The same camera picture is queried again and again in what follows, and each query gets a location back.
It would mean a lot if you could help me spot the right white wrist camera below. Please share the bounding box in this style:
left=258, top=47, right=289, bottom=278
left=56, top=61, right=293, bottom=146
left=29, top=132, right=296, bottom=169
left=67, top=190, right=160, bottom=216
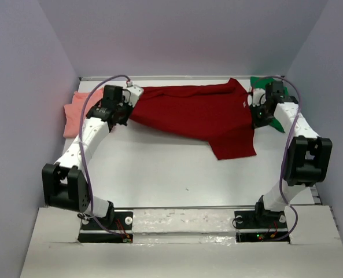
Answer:
left=248, top=89, right=266, bottom=107

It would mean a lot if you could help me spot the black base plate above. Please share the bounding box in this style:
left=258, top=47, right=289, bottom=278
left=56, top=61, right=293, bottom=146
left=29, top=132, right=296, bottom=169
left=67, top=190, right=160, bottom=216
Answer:
left=232, top=210, right=290, bottom=243
left=77, top=210, right=134, bottom=244

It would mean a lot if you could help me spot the folded pink t shirt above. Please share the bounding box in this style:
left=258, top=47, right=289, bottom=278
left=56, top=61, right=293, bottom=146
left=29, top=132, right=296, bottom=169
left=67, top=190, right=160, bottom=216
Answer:
left=63, top=92, right=88, bottom=138

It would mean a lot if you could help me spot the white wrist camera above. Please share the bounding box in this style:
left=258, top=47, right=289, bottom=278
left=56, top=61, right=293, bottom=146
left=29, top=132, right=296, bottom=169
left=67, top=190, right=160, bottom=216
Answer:
left=248, top=89, right=266, bottom=107
left=124, top=82, right=143, bottom=108

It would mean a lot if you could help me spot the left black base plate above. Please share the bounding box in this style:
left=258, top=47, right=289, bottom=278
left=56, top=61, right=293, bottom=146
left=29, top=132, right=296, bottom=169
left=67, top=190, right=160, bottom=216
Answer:
left=77, top=210, right=134, bottom=244

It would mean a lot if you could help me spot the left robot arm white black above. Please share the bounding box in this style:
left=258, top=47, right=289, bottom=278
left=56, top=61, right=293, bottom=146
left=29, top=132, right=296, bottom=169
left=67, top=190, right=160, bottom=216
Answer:
left=42, top=82, right=143, bottom=227

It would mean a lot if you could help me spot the crumpled green t shirt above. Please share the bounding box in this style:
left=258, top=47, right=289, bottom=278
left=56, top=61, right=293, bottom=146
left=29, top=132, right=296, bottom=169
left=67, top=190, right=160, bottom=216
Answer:
left=249, top=76, right=285, bottom=133

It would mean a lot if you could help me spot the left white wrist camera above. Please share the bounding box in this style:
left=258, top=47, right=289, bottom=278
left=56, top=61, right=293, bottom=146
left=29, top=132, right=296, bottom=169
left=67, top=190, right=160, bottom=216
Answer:
left=124, top=82, right=143, bottom=108

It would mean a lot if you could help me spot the dark red t shirt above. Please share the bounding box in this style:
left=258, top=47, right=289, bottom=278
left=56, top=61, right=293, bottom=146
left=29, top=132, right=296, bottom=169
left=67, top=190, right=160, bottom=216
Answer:
left=130, top=78, right=256, bottom=160

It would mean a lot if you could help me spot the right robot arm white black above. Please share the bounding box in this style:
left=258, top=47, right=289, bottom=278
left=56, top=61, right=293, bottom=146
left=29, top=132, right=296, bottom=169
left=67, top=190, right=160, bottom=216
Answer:
left=249, top=76, right=333, bottom=220

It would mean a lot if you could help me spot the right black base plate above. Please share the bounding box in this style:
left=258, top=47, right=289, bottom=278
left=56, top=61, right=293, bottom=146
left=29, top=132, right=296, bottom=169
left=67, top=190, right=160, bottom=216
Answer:
left=232, top=210, right=290, bottom=243

